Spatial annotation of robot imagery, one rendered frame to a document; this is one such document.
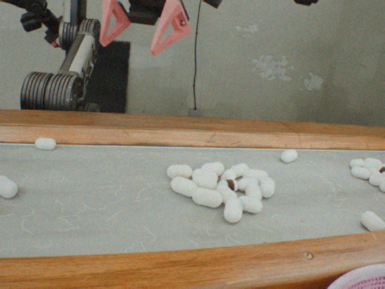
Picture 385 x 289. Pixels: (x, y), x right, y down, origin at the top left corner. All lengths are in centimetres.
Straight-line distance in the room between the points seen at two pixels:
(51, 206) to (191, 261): 19
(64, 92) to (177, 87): 182
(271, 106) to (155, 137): 231
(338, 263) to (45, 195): 33
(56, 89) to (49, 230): 51
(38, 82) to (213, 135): 44
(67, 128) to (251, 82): 225
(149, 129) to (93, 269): 36
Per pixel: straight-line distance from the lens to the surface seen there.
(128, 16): 60
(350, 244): 39
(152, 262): 30
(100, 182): 46
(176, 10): 51
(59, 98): 83
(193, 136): 62
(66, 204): 42
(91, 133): 59
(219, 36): 260
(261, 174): 50
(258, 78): 276
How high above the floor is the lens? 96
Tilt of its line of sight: 20 degrees down
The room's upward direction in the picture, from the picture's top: 8 degrees clockwise
